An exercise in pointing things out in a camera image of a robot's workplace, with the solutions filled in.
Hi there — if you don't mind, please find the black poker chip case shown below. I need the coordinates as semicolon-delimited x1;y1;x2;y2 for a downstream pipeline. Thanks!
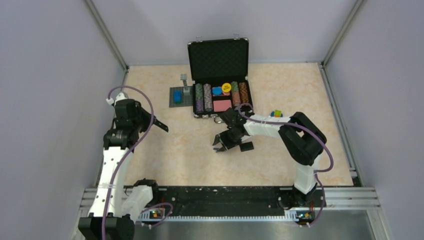
187;37;253;105

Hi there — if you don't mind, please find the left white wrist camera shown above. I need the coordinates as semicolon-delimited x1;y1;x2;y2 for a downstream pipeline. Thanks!
106;91;128;106

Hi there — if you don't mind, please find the pink card deck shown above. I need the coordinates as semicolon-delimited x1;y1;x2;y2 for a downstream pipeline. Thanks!
212;99;233;112

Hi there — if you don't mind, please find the orange brown chip stack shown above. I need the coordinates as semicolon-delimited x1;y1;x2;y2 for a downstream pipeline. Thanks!
239;82;249;103

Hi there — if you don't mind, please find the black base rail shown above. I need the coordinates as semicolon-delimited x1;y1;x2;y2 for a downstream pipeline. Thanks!
144;186;327;222

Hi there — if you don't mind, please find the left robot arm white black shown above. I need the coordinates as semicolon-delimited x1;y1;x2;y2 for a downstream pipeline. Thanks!
78;95;169;240

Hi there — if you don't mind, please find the colourful toy block car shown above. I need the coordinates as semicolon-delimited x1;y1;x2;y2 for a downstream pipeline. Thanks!
270;110;284;118

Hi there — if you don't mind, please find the grey lego tower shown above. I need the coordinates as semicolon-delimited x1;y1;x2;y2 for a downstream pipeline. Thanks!
180;73;191;96

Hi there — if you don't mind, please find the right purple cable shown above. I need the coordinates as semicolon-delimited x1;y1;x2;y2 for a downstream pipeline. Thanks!
236;103;335;228

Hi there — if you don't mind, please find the blue lego brick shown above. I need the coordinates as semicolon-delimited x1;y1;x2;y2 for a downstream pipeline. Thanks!
173;90;183;104

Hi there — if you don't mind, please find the purple cable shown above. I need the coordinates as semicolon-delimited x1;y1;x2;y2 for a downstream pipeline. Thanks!
236;103;335;228
100;85;174;240

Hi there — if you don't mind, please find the blue round chip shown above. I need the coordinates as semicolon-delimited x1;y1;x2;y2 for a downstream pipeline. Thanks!
211;87;223;97

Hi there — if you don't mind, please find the green orange chip stack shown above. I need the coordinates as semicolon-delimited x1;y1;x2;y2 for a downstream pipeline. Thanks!
231;81;241;107

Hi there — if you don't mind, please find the black remote control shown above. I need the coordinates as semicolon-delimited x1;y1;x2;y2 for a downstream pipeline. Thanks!
153;116;169;133

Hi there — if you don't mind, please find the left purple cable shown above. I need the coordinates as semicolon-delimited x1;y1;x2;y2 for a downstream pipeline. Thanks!
100;85;174;240

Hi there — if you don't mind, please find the black battery cover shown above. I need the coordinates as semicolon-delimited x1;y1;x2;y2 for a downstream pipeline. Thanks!
239;141;255;152

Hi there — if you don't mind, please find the grey lego baseplate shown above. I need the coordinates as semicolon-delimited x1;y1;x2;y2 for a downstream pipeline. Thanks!
168;86;193;108

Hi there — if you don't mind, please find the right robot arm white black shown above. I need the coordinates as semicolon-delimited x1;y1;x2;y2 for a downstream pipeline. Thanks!
212;108;329;206

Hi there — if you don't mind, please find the green purple chip stack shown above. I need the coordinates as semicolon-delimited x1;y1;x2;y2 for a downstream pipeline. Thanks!
195;83;204;113

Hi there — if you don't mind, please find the yellow round chip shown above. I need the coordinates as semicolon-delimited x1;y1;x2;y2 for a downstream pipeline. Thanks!
221;82;232;93

